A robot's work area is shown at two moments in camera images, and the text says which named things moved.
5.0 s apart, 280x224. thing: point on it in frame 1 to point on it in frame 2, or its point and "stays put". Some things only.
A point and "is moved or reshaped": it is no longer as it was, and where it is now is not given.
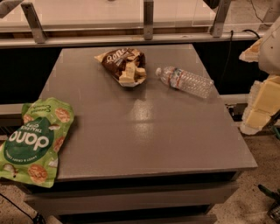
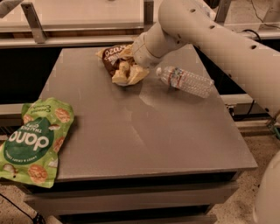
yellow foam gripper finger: (251, 54) to (127, 52)
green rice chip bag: (29, 150) stays put
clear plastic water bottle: (189, 82) stays put
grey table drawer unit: (171, 199) stays put
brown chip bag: (126, 66) is moved or reshaped
